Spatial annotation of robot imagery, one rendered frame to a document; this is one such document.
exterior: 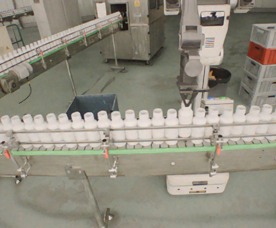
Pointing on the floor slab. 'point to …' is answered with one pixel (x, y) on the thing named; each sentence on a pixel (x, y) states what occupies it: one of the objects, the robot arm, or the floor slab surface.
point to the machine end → (135, 29)
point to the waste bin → (214, 89)
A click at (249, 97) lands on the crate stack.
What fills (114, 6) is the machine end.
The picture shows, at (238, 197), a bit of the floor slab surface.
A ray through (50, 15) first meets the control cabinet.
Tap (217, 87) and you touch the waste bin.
